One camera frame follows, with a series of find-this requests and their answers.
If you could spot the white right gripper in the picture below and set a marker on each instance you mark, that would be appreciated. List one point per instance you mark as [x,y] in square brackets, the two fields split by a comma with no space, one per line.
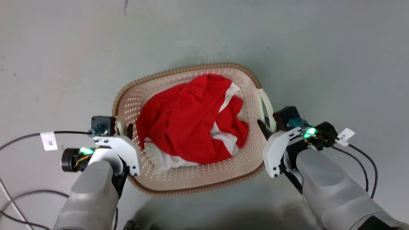
[275,150]

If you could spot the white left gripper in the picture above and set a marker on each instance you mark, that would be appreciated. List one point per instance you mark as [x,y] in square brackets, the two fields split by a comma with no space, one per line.
[127,150]

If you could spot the beige perforated plastic laundry basket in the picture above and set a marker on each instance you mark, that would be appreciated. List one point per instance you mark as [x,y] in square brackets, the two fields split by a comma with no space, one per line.
[191,182]

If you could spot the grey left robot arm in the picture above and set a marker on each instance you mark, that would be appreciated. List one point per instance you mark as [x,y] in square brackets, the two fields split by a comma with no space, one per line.
[92,195]

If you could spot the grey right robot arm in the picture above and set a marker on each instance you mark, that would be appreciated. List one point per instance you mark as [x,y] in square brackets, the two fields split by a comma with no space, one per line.
[332,188]

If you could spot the red and white garment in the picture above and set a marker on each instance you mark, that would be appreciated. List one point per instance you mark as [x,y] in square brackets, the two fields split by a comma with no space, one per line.
[185,124]

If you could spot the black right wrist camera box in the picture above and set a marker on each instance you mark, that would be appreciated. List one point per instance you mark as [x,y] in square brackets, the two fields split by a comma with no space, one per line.
[286,116]

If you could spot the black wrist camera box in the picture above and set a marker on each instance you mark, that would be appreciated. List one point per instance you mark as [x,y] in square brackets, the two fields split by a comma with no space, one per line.
[286,116]
[104,123]

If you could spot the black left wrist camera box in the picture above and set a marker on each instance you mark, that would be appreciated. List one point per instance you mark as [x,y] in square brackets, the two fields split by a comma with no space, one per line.
[104,123]

